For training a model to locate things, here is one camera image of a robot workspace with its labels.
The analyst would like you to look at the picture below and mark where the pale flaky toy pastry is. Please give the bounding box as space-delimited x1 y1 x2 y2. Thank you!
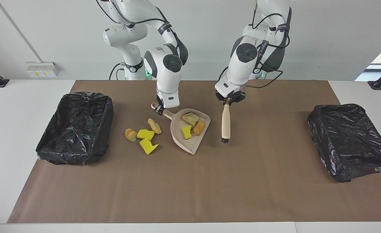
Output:
147 118 162 134

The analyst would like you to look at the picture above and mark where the beige handled black bristle brush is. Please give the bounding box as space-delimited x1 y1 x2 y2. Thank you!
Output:
221 103 231 144

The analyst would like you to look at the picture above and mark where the yellow blocky sponge piece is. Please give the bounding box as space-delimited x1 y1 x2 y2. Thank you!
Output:
136 129 155 140

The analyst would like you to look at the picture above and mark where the toy croissant pale underside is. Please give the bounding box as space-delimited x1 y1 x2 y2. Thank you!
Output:
181 112 200 127

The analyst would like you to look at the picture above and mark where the brown toy bread loaf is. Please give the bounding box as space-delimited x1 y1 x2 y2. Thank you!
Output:
193 121 206 136

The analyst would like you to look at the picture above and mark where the striped orange toy croissant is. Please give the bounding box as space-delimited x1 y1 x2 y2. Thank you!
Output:
125 128 138 142

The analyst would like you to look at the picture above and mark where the yellow wedge sponge piece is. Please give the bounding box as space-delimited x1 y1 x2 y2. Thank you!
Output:
139 139 159 155

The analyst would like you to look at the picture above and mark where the beige plastic dustpan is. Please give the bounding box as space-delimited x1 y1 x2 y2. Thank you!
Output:
151 103 211 155

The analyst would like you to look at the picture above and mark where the bin lined with black bag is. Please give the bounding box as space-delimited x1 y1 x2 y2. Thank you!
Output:
307 104 381 183
36 92 114 166

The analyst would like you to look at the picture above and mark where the brown paper table mat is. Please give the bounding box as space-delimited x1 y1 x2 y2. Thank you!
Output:
7 80 381 224

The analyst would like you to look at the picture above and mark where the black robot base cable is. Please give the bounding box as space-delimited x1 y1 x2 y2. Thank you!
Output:
109 62 126 80
218 66 230 81

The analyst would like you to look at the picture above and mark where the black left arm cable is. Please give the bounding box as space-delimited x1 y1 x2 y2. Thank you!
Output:
252 0 292 88

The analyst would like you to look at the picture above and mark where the white wall socket box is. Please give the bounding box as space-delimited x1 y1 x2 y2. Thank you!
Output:
26 61 61 78

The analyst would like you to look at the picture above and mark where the white wall cable conduit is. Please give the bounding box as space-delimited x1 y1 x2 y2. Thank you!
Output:
0 0 43 63

